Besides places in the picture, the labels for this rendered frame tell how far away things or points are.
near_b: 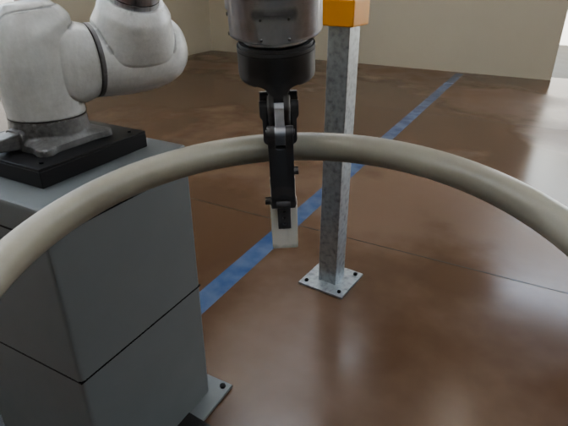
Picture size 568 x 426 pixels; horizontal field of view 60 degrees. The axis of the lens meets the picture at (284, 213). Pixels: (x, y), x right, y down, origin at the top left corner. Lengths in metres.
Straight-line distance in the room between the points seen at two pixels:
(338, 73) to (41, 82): 0.97
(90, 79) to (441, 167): 0.78
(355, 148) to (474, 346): 1.42
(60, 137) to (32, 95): 0.09
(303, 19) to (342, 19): 1.21
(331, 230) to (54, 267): 1.17
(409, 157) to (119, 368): 0.89
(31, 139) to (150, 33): 0.32
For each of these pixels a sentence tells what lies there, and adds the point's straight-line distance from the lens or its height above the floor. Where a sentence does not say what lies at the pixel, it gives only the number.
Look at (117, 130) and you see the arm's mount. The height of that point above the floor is 0.84.
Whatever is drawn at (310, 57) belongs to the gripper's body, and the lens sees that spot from 0.48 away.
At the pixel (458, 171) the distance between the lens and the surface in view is 0.48.
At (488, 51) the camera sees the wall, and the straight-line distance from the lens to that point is 6.60.
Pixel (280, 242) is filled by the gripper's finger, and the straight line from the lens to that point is 0.57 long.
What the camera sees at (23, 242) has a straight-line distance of 0.44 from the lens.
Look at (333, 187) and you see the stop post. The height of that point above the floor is 0.44.
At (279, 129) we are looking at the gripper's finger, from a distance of 0.45.
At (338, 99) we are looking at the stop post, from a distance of 1.72.
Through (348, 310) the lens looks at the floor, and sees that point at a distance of 1.91.
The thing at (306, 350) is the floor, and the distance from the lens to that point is 1.73.
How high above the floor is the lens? 1.17
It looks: 27 degrees down
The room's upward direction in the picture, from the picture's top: straight up
